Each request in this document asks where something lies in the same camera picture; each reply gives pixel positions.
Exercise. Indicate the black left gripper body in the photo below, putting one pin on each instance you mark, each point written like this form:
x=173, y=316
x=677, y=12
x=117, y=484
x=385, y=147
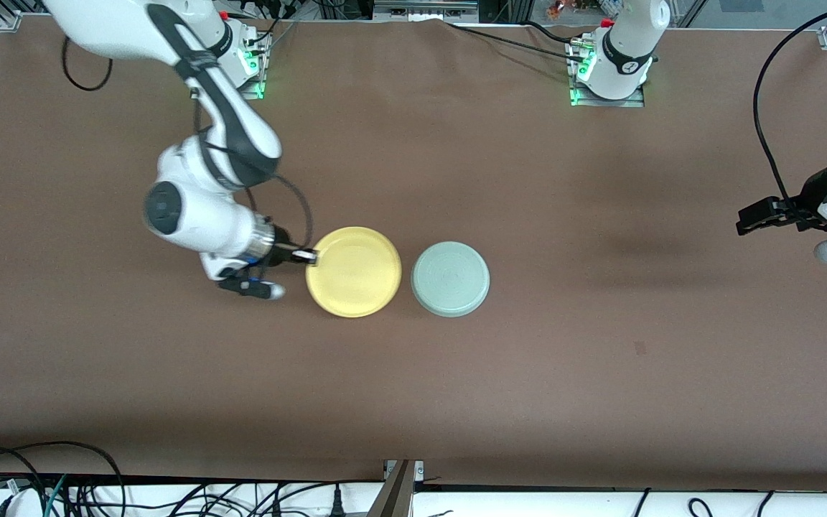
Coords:
x=805, y=205

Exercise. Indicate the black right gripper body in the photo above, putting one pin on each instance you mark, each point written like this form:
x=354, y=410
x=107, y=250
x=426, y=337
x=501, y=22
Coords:
x=283, y=250

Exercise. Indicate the yellow round plate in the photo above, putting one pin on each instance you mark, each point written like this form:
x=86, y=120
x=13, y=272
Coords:
x=356, y=273

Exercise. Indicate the pale green round plate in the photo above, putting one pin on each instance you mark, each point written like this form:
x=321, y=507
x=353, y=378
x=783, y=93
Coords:
x=450, y=278

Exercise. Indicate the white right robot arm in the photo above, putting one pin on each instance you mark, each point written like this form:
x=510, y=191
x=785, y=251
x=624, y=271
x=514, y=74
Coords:
x=191, y=215

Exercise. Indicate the brown table cloth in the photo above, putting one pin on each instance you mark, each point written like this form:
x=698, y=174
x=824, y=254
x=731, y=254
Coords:
x=528, y=179

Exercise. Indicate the black plug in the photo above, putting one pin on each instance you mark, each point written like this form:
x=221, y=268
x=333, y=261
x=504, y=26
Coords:
x=338, y=502

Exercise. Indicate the aluminium profile beam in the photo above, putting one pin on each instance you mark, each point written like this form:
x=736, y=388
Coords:
x=393, y=495

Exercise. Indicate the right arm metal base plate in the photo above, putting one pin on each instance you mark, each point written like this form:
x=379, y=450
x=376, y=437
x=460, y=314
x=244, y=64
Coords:
x=259, y=86

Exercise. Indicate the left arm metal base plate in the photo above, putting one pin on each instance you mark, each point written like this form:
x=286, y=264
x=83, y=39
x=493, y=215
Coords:
x=636, y=100

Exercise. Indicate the grey metal rail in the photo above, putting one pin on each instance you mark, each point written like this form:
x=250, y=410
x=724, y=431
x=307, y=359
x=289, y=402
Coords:
x=424, y=8

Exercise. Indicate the aluminium corner bracket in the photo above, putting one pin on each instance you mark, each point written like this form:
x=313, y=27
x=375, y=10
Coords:
x=10, y=20

